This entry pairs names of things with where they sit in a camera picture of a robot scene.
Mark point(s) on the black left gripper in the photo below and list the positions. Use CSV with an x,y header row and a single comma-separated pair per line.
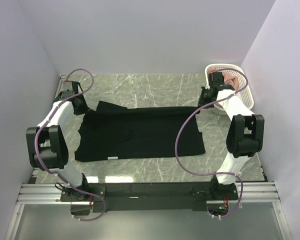
x,y
85,107

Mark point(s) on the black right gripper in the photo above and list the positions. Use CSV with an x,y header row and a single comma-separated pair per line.
x,y
201,100

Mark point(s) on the black t shirt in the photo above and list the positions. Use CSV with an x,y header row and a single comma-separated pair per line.
x,y
116,132

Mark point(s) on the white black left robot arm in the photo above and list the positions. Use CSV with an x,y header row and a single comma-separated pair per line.
x,y
47,137

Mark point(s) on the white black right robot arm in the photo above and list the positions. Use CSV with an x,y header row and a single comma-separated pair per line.
x,y
246,131

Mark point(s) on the pink t shirt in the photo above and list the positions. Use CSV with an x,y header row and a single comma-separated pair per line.
x,y
231,80

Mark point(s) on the white perforated plastic basket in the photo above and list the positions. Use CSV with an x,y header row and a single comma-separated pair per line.
x,y
245,95

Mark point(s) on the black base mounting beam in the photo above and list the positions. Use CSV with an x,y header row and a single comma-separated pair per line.
x,y
152,196

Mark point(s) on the aluminium extrusion rail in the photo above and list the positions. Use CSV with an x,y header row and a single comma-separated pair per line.
x,y
45,194

